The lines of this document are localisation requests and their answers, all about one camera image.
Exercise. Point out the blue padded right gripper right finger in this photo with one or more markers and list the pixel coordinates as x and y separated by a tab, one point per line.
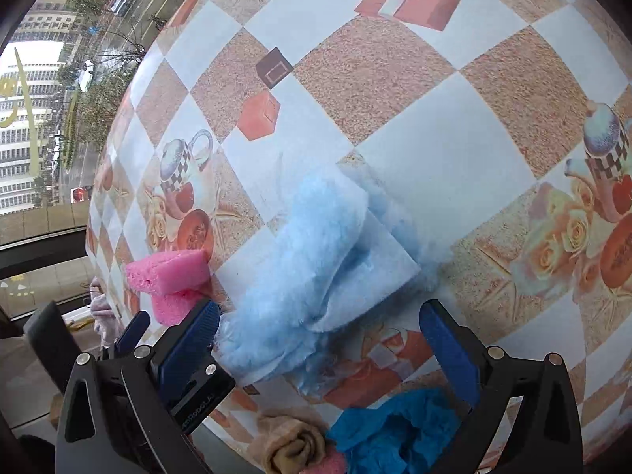
457	350

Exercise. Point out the checkered patterned tablecloth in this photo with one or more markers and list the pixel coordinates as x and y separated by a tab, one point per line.
502	126

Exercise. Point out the pink sponge with holes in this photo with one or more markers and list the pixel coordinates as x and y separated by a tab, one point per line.
165	273

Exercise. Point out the light blue fluffy cloth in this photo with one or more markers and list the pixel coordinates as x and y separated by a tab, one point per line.
346	246

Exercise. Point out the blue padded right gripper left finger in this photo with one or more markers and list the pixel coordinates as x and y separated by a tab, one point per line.
183	347

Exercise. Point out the beige sock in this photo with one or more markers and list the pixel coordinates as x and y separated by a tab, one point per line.
287	445

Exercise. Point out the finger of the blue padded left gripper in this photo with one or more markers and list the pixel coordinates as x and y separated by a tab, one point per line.
132	334

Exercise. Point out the pink white hanging cloth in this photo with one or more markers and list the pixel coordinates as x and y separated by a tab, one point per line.
106	321

